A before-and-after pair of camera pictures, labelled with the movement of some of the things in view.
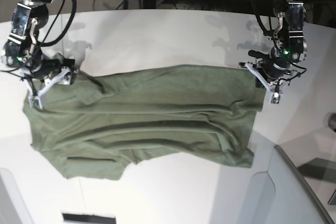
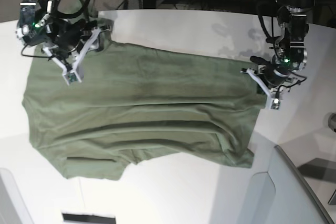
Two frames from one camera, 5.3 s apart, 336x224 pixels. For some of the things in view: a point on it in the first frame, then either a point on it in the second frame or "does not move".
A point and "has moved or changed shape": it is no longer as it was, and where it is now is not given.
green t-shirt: x=91 y=128 has moved or changed shape
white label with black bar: x=81 y=217 does not move
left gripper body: x=23 y=50 → x=38 y=23
